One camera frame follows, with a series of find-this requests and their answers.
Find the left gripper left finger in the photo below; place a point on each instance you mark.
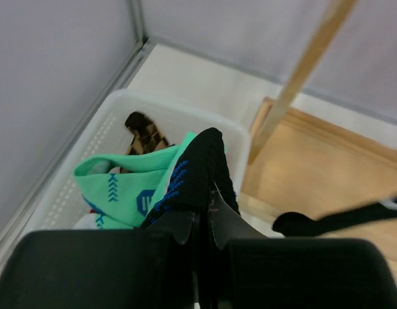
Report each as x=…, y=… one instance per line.
x=134, y=268

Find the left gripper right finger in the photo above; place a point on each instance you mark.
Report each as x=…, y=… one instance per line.
x=249, y=270

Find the green sock with chevrons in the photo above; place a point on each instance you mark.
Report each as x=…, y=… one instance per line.
x=146, y=177

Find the black sock with blue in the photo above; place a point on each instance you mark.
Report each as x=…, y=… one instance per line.
x=201, y=167

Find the brown checkered sock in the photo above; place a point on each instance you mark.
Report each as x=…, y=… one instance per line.
x=147, y=137

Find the green sock with white patches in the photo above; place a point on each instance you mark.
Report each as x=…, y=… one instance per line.
x=101, y=185

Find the black sock with white stripes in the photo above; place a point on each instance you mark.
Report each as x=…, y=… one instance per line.
x=295, y=224

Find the white plastic laundry basket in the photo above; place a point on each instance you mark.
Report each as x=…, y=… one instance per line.
x=60, y=204

